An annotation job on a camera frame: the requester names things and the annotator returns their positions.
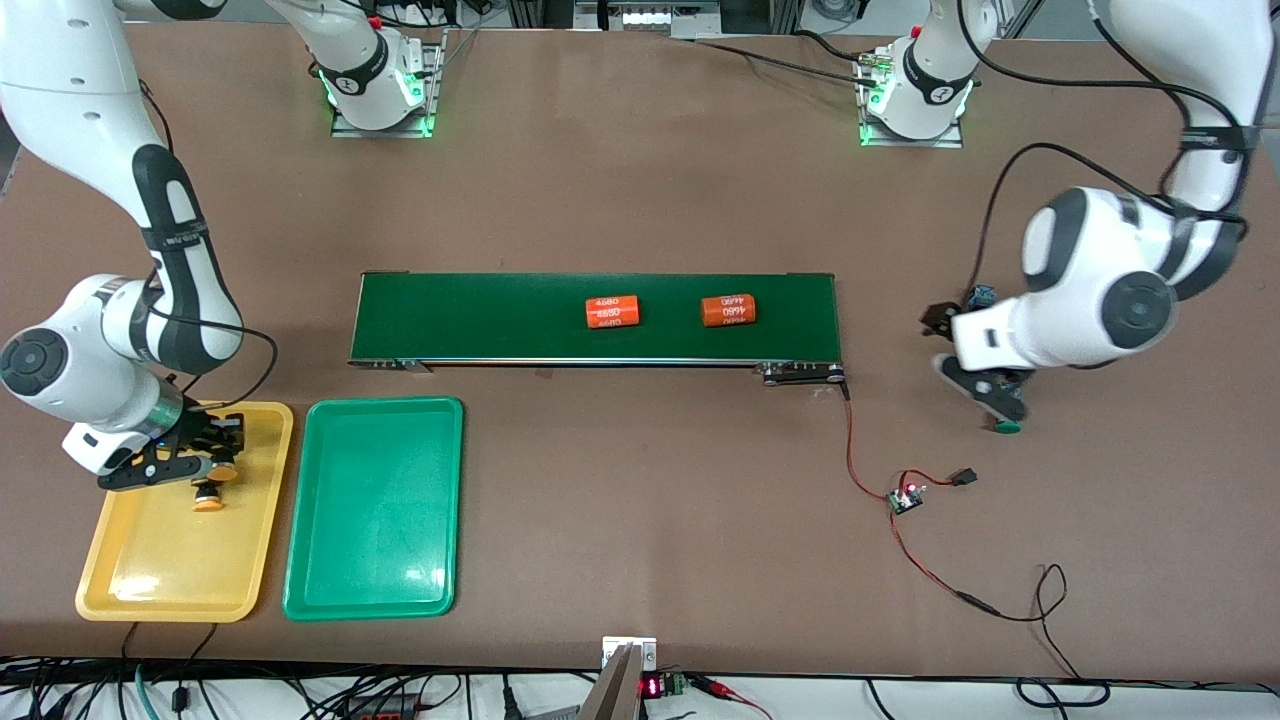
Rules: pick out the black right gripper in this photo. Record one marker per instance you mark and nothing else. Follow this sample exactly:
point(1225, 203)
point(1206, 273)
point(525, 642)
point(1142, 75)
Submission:
point(203, 433)

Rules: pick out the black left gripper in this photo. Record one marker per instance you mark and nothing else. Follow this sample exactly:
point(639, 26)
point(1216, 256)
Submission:
point(938, 319)

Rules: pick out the yellow mushroom push button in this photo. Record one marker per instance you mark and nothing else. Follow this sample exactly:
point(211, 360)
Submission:
point(226, 468)
point(208, 504)

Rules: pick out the green mushroom push button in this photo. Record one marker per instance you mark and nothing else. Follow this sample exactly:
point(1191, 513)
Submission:
point(1008, 428)
point(982, 295)

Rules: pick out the orange 4680 battery cylinder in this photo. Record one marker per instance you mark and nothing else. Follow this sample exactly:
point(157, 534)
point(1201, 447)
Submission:
point(728, 311)
point(612, 312)

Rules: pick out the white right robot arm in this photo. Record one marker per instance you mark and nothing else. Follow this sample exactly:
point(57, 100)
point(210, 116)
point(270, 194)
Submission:
point(90, 100)

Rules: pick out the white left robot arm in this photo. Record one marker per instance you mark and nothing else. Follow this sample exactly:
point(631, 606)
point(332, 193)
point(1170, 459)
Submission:
point(1100, 290)

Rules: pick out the yellow plastic tray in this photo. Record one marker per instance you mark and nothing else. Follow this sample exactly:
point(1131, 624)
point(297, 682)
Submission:
point(180, 560)

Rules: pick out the black connector with red lead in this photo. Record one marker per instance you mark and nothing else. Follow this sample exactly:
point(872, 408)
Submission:
point(965, 477)

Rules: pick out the green plastic tray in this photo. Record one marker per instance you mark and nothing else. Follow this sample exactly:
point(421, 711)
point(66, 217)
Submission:
point(375, 510)

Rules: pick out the small black circuit board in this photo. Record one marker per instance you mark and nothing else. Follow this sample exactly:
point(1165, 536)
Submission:
point(907, 498)

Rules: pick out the green conveyor belt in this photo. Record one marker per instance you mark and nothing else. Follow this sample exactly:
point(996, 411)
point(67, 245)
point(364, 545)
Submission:
point(450, 320)

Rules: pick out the red black lead with jack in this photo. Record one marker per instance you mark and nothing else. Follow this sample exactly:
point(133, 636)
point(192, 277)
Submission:
point(980, 604)

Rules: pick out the red connector block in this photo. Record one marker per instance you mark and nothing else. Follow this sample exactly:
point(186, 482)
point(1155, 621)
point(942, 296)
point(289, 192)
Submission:
point(380, 712)

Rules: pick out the silver equipment with lights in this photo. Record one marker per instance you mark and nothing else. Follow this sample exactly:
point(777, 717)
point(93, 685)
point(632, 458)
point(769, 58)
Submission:
point(645, 18)

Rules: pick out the red alligator clip lead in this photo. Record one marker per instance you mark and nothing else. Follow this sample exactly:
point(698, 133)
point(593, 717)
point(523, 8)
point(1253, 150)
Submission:
point(715, 687)

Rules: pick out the red LED display module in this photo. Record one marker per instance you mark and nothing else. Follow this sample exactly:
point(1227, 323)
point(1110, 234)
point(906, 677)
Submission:
point(650, 686)

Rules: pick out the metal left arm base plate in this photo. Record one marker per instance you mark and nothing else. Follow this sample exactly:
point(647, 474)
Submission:
point(915, 143)

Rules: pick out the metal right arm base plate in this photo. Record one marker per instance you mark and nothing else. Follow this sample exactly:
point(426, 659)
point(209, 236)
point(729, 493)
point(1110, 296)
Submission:
point(380, 133)

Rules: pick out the grey metal camera mount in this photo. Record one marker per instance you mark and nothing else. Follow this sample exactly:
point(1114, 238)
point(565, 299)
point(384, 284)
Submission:
point(615, 690)

